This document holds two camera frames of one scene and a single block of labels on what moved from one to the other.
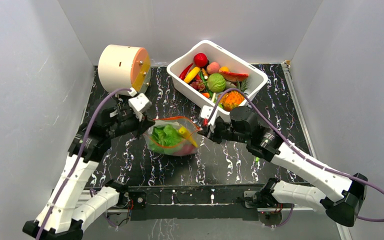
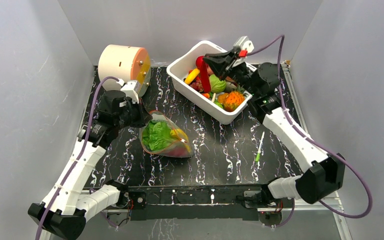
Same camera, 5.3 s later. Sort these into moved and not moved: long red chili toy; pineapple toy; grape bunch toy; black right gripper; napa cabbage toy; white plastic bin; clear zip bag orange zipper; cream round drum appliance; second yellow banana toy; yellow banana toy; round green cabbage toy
Moved: long red chili toy; yellow banana toy; clear zip bag orange zipper; napa cabbage toy; black right gripper
Not moved: pineapple toy; cream round drum appliance; round green cabbage toy; second yellow banana toy; white plastic bin; grape bunch toy
